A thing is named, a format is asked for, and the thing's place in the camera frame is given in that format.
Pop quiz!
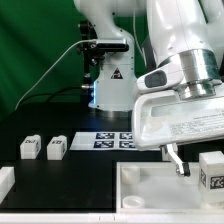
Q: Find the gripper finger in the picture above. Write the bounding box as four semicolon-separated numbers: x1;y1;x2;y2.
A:
165;143;190;177

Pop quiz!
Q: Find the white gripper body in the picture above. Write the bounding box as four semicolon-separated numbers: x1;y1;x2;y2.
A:
132;85;224;150

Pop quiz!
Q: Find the white square tabletop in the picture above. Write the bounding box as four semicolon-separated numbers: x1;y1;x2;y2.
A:
116;162;224;215

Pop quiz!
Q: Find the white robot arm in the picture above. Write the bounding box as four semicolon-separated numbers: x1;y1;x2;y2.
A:
73;0;224;176

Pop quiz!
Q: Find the white sheet with tags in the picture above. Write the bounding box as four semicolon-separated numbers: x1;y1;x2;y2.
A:
70;132;135;151

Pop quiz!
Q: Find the white left obstacle block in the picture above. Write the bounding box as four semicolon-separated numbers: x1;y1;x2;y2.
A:
0;167;15;204

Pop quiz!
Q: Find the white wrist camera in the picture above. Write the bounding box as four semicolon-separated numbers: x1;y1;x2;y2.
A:
135;63;184;95

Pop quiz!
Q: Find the black camera on stand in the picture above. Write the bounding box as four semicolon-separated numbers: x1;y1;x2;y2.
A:
77;20;129;84

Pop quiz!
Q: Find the white camera cable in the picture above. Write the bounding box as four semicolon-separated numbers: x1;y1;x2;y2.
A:
14;39;98;111

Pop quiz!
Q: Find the black cable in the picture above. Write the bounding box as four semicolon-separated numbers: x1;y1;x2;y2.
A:
19;84;94;105

